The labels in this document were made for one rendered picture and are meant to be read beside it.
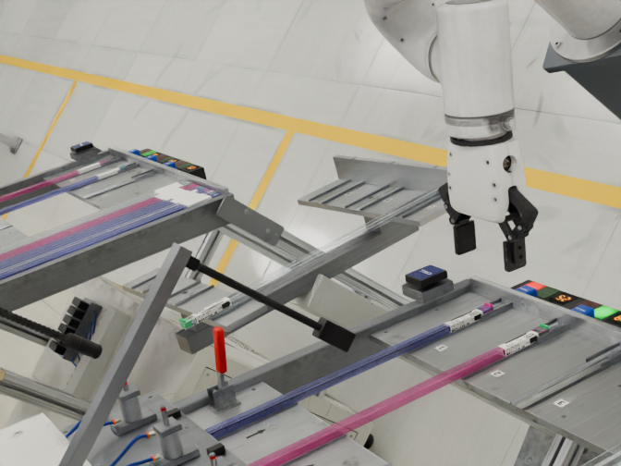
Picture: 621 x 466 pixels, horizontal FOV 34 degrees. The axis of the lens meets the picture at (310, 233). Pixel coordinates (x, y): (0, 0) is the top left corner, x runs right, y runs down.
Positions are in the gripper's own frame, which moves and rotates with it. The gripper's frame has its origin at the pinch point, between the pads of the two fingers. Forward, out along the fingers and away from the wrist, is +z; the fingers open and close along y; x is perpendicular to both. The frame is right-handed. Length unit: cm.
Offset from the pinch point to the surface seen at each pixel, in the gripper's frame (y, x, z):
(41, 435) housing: 13, 56, 8
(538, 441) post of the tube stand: 53, -55, 73
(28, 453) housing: 11, 59, 8
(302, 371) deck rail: 18.9, 18.6, 16.3
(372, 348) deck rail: 18.9, 6.7, 17.0
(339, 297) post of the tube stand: 41.6, -2.8, 18.6
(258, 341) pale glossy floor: 166, -48, 83
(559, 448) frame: 23, -33, 52
